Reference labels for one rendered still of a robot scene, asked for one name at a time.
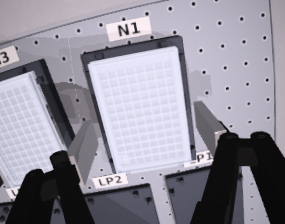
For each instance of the grey perforated base plate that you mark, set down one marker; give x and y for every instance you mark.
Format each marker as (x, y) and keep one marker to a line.
(230, 56)

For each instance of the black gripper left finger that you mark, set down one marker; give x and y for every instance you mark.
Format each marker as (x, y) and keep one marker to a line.
(35, 198)

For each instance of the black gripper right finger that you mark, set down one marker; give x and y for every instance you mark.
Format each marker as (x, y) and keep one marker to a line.
(260, 152)

